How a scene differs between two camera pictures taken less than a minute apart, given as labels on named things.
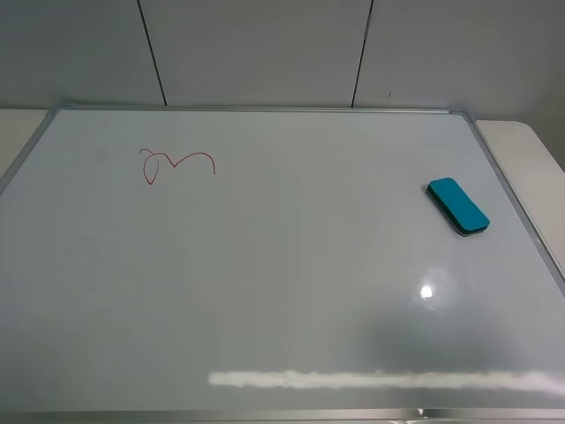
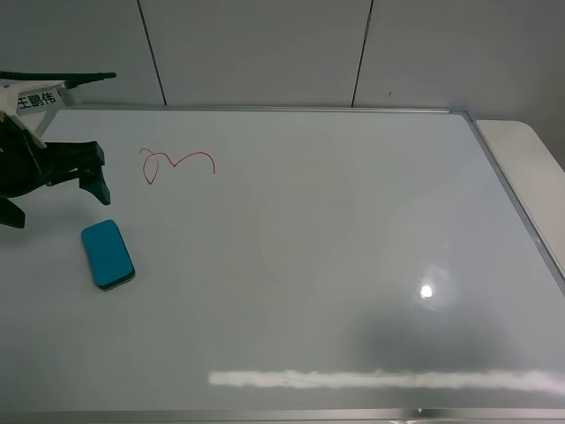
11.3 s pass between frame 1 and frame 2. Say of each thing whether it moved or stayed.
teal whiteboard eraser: moved
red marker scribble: stayed
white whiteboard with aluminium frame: stayed
